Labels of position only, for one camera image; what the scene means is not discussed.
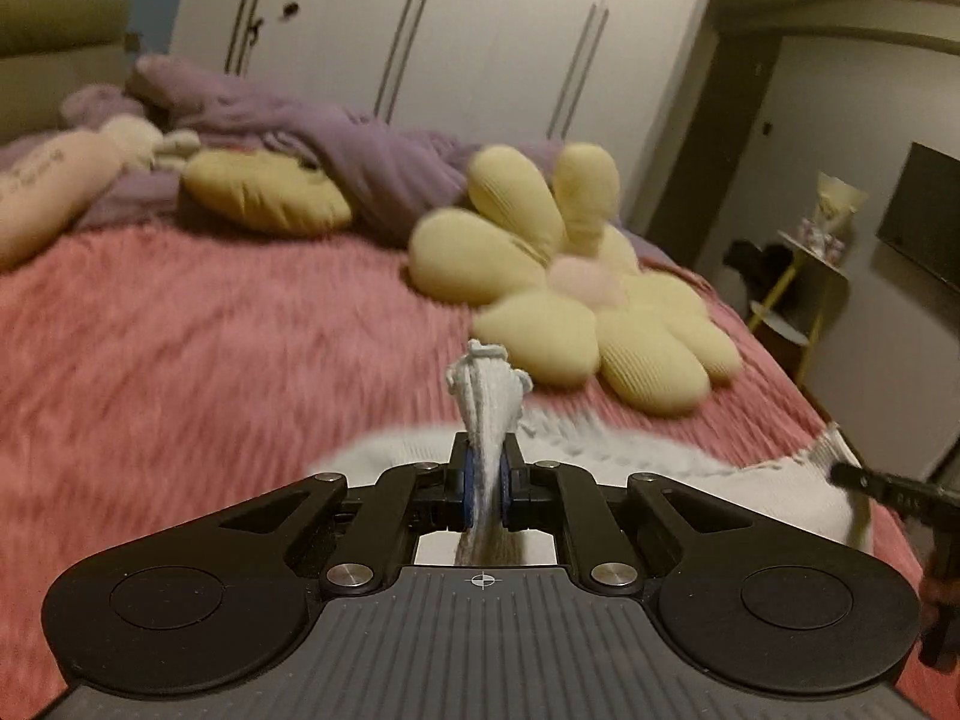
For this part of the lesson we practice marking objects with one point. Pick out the cream plush bunny toy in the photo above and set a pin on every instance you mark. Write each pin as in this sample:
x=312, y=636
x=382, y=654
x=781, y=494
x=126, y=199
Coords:
x=67, y=180

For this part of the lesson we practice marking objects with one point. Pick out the purple blanket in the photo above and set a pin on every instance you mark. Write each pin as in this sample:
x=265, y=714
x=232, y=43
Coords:
x=360, y=142

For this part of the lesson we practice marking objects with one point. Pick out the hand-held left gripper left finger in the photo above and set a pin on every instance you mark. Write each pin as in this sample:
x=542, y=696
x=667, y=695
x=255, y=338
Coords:
x=468, y=489

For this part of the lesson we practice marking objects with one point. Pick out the pink fluffy blanket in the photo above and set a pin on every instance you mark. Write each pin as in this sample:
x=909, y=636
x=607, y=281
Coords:
x=187, y=360

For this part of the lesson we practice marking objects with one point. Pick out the wrapped flower bouquet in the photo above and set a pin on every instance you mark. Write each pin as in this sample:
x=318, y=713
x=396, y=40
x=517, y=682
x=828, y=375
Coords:
x=832, y=210

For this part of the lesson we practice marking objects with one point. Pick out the black wall television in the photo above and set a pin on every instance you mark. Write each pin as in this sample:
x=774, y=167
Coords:
x=926, y=217

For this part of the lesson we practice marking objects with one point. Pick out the yellow oval pillow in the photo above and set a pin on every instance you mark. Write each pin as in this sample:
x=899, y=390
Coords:
x=262, y=191

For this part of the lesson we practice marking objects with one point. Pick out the yellow-legged side table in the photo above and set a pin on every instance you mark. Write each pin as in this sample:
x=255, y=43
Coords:
x=806, y=292

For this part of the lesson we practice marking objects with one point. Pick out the green padded headboard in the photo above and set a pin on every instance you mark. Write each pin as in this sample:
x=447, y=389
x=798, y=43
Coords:
x=52, y=52

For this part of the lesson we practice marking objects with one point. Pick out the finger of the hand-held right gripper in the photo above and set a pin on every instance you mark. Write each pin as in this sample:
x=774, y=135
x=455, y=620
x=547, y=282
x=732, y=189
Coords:
x=892, y=491

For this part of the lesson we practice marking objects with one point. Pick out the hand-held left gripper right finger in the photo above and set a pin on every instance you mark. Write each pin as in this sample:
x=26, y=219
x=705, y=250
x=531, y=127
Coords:
x=507, y=489

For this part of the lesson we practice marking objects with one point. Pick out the white ribbed knit sweater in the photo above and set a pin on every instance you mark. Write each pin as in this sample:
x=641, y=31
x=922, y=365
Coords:
x=484, y=405

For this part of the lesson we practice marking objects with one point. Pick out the white wardrobe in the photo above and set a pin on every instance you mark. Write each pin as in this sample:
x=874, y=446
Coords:
x=450, y=37

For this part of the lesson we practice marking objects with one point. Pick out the yellow flower-shaped pillow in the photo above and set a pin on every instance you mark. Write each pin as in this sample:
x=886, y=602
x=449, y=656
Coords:
x=525, y=270

